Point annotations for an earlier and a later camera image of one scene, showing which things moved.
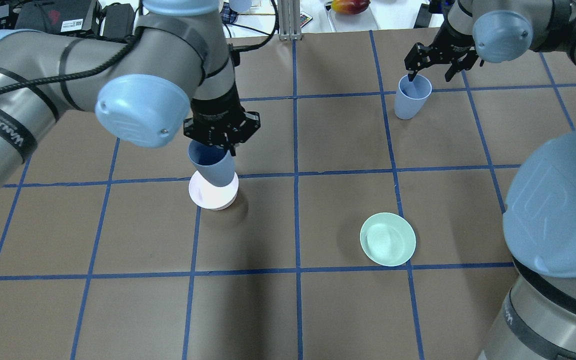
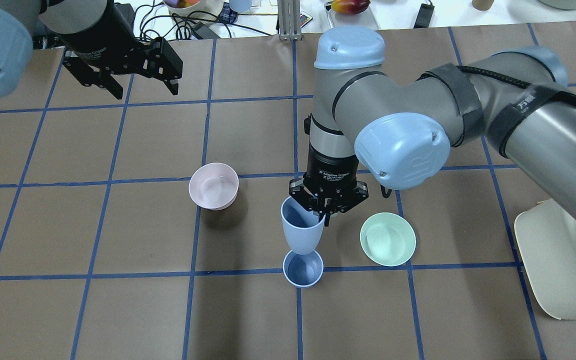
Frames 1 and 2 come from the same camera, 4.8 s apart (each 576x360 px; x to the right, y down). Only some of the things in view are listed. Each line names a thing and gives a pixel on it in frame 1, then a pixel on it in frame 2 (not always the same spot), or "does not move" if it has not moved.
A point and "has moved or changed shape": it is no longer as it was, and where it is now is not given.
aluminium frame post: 289,22 does not move
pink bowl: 211,197 does not move
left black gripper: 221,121 → 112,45
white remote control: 305,18 does not move
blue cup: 411,96 has moved or changed shape
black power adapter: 424,17 does not move
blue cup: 217,165 → 303,271
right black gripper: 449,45 → 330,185
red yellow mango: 350,7 does not move
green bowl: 388,239 does not move
